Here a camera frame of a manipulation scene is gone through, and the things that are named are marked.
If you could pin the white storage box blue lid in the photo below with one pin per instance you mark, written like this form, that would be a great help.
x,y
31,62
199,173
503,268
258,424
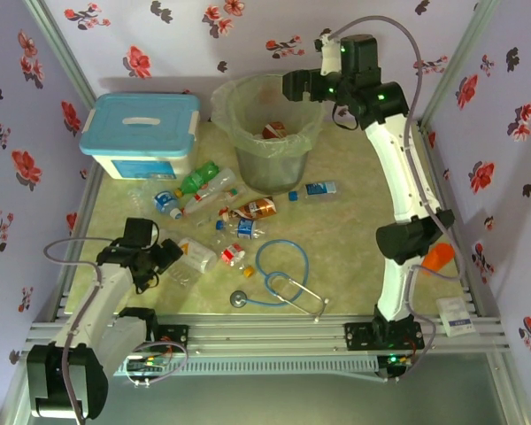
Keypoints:
x,y
137,119

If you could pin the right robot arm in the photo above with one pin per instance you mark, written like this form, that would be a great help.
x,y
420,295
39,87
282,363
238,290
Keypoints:
x,y
402,168

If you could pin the right black mount plate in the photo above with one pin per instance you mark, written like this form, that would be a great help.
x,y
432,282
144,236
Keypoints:
x,y
358,336

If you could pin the left black mount plate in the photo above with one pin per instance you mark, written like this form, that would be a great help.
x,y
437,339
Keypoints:
x,y
177,338

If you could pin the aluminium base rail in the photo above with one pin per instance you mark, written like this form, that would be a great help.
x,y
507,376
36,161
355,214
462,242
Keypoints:
x,y
265,334

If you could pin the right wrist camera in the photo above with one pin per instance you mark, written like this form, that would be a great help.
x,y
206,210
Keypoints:
x,y
329,57

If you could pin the small white carton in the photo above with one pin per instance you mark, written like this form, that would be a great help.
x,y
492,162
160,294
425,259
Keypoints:
x,y
456,316

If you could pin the clear bottle red cap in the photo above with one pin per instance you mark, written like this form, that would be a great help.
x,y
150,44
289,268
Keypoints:
x,y
221,177

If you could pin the orange plastic cup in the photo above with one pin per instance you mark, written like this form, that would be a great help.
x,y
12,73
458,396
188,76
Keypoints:
x,y
440,257

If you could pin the circuit board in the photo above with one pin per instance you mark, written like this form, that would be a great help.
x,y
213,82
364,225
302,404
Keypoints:
x,y
146,365
396,360

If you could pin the aluminium frame post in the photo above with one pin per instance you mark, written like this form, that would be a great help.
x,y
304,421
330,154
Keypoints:
x,y
61,48
459,57

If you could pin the brown labelled plastic bottle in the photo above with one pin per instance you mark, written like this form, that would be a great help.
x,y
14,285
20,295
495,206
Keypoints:
x,y
256,208

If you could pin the right circuit board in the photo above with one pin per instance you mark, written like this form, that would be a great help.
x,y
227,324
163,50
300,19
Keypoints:
x,y
396,360

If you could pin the grey translucent waste bin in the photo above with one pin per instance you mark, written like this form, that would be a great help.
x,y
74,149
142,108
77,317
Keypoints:
x,y
270,172

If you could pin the left circuit board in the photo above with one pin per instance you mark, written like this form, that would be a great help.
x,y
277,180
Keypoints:
x,y
146,365

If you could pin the blue stethoscope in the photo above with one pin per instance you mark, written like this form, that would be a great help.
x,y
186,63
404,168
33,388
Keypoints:
x,y
238,299

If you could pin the pale green bin liner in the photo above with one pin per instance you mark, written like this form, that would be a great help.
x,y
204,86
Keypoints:
x,y
223,102

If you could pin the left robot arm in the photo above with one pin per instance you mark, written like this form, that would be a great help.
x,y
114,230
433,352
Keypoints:
x,y
93,305

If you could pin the clear bottle blue cap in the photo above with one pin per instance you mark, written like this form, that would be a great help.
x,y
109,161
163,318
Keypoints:
x,y
316,189

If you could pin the large clear bottle yellow triangle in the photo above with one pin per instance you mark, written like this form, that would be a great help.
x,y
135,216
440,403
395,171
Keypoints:
x,y
197,257

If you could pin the clear unlabelled plastic bottle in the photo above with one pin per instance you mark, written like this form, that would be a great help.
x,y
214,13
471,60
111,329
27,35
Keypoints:
x,y
141,197

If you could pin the red white labelled bottle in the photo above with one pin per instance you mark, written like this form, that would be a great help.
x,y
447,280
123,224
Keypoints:
x,y
274,129

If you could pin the red label bottle orange cap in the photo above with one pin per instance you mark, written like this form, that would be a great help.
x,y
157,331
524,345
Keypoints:
x,y
232,256

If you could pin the black mount plate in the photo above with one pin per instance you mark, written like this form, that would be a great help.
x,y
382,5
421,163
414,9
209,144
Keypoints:
x,y
177,338
358,336

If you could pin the crushed bottle blue cap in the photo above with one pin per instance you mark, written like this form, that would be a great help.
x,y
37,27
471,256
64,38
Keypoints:
x,y
246,228

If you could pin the green plastic bottle yellow cap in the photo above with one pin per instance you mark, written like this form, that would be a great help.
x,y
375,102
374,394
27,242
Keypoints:
x,y
199,177

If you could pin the clear ribbed bottle blue label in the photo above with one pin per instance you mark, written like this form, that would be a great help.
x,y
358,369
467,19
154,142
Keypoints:
x,y
163,202

